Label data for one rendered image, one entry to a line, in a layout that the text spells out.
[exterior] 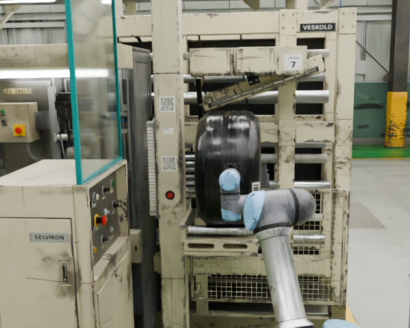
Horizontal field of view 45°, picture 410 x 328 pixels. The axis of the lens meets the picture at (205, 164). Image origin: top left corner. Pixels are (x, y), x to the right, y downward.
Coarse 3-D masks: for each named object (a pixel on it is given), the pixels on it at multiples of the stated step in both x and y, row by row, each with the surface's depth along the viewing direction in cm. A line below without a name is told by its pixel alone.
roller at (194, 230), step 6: (192, 228) 239; (198, 228) 239; (204, 228) 239; (210, 228) 238; (216, 228) 238; (222, 228) 238; (228, 228) 238; (234, 228) 237; (240, 228) 237; (246, 228) 237; (198, 234) 240; (204, 234) 240; (210, 234) 239; (216, 234) 239; (222, 234) 239; (228, 234) 238; (234, 234) 238; (240, 234) 237; (246, 234) 237; (252, 234) 237
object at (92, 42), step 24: (72, 0) 167; (96, 0) 193; (72, 24) 167; (96, 24) 193; (72, 48) 166; (96, 48) 193; (72, 72) 168; (96, 72) 193; (72, 96) 169; (96, 96) 193; (72, 120) 171; (96, 120) 193; (96, 144) 193; (120, 144) 226; (96, 168) 193
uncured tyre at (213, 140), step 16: (208, 112) 243; (224, 112) 239; (240, 112) 238; (208, 128) 227; (224, 128) 226; (240, 128) 225; (256, 128) 229; (208, 144) 222; (224, 144) 222; (240, 144) 221; (256, 144) 224; (208, 160) 220; (224, 160) 220; (240, 160) 219; (256, 160) 221; (208, 176) 220; (256, 176) 221; (208, 192) 222; (240, 192) 221; (208, 208) 227; (208, 224) 240; (224, 224) 237; (240, 224) 236
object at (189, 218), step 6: (192, 210) 262; (186, 216) 247; (192, 216) 262; (180, 222) 238; (186, 222) 240; (192, 222) 262; (180, 228) 236; (186, 228) 239; (180, 234) 236; (186, 234) 239; (180, 240) 237
